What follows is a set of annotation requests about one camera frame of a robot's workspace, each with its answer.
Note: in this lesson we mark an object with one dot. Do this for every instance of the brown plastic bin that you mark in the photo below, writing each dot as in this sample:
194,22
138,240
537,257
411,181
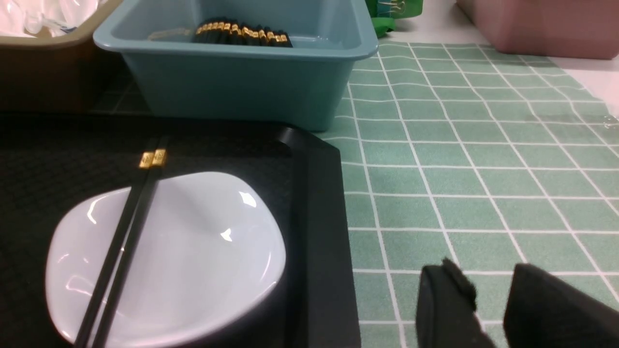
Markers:
57,75

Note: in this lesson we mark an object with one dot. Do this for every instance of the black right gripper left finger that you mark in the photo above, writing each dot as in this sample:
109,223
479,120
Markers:
446,309

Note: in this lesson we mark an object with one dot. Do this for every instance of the pile of black chopsticks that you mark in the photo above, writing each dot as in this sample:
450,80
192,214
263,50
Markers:
229,31

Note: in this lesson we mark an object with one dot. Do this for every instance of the black serving tray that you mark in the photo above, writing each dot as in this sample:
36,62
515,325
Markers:
50,162

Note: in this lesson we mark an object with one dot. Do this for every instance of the white square side dish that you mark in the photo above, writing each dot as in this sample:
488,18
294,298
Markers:
210,252

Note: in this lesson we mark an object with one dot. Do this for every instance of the blue plastic bin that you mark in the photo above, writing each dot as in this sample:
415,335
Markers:
301,85

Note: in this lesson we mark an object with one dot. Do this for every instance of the green backdrop cloth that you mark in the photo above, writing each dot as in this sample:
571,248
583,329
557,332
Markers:
384,13

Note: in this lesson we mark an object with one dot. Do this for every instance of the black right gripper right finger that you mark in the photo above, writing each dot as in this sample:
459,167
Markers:
543,311

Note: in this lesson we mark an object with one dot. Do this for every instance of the pile of white spoons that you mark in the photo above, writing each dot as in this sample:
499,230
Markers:
42,18

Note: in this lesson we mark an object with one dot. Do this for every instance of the pink plastic bin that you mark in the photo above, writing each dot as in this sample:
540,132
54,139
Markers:
586,29

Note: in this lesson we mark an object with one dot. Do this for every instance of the black chopstick gold band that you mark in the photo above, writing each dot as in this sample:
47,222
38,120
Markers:
106,271
112,297

